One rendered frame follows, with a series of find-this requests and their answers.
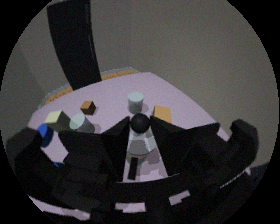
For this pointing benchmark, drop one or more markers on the tan rectangular block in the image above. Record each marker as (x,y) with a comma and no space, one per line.
(162,112)

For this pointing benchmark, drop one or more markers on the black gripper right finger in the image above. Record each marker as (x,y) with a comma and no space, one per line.
(174,143)

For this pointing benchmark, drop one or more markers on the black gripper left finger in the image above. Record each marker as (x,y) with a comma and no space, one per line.
(110,145)

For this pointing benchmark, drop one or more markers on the blue cylinder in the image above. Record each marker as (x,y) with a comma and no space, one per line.
(46,132)
(58,164)

